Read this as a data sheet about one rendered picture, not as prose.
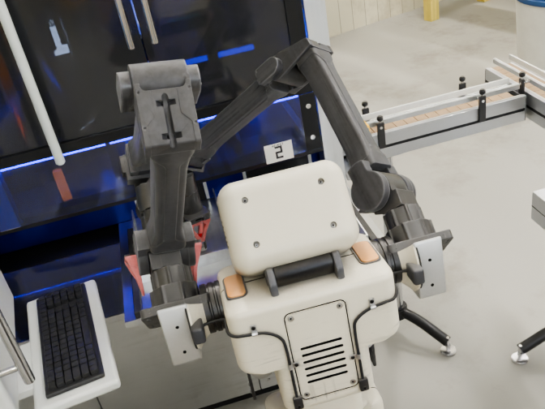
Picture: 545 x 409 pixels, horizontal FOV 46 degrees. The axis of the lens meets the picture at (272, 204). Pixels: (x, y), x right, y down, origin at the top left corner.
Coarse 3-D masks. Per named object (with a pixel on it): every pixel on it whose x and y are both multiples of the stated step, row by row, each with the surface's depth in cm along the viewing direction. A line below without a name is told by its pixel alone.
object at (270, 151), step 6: (270, 144) 187; (276, 144) 187; (282, 144) 188; (288, 144) 188; (264, 150) 187; (270, 150) 188; (276, 150) 188; (282, 150) 189; (288, 150) 189; (270, 156) 189; (288, 156) 190; (270, 162) 190
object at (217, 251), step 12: (204, 204) 197; (216, 204) 196; (132, 216) 192; (216, 216) 190; (216, 228) 185; (216, 240) 179; (204, 252) 175; (216, 252) 169; (228, 252) 170; (204, 264) 170; (144, 276) 168
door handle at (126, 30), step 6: (114, 0) 152; (120, 0) 152; (120, 6) 153; (120, 12) 153; (120, 18) 154; (126, 18) 155; (126, 24) 155; (126, 30) 156; (126, 36) 156; (126, 42) 158; (132, 42) 158; (132, 48) 158
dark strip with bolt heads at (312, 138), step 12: (288, 0) 168; (300, 0) 169; (288, 12) 170; (300, 12) 170; (288, 24) 171; (300, 24) 172; (300, 36) 174; (300, 96) 182; (312, 96) 183; (312, 108) 184; (312, 120) 186; (312, 132) 188; (312, 144) 190
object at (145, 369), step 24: (120, 336) 208; (144, 336) 210; (216, 336) 217; (120, 360) 212; (144, 360) 215; (168, 360) 217; (216, 360) 223; (144, 384) 220; (168, 384) 223; (192, 384) 225; (216, 384) 228; (240, 384) 231; (264, 384) 234; (24, 408) 213; (72, 408) 218; (96, 408) 220; (120, 408) 223; (144, 408) 225; (168, 408) 228; (192, 408) 231
